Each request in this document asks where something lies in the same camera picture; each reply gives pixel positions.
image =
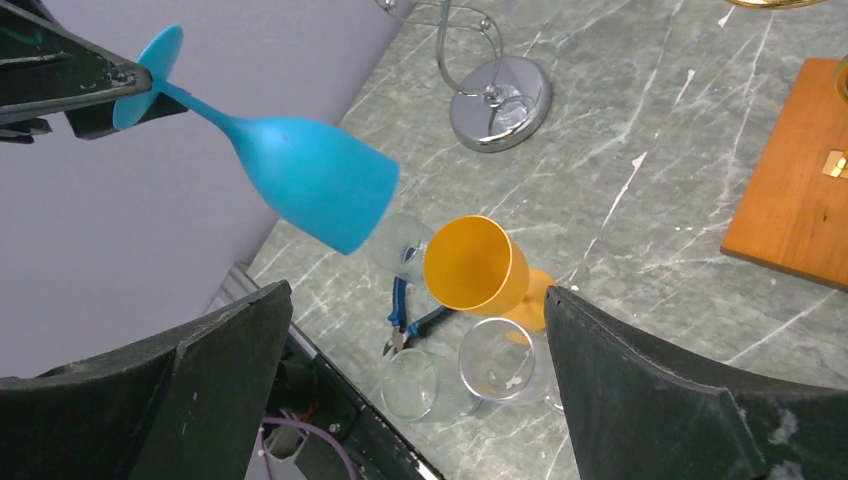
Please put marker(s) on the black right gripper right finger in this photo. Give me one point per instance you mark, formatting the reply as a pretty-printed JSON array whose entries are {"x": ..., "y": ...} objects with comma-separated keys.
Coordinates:
[{"x": 640, "y": 407}]

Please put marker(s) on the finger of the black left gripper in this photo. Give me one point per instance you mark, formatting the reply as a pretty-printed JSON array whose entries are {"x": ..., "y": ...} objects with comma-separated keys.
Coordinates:
[
  {"x": 96, "y": 121},
  {"x": 46, "y": 69}
]

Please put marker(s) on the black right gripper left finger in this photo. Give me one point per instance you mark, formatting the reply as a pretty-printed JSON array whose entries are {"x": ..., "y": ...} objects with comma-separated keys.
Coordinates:
[{"x": 182, "y": 404}]

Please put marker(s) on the orange frosted wine glass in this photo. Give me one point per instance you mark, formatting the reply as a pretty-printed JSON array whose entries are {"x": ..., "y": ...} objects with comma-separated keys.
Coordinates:
[{"x": 473, "y": 265}]

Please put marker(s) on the blue wine glass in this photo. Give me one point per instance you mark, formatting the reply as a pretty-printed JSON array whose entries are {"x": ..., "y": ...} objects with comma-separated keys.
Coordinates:
[{"x": 316, "y": 176}]

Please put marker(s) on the ribbed clear wine glass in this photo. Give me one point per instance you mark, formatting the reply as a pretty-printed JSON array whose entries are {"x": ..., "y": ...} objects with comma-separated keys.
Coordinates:
[{"x": 399, "y": 244}]

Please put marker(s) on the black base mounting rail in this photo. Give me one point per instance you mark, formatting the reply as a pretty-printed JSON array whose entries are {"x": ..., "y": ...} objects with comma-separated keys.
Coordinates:
[{"x": 316, "y": 422}]

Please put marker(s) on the gold wire glass rack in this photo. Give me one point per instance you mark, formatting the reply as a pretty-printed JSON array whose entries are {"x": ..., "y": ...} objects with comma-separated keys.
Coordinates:
[{"x": 793, "y": 215}]

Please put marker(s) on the chrome wire glass rack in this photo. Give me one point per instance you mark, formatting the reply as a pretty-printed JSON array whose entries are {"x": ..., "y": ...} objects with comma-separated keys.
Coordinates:
[{"x": 499, "y": 104}]

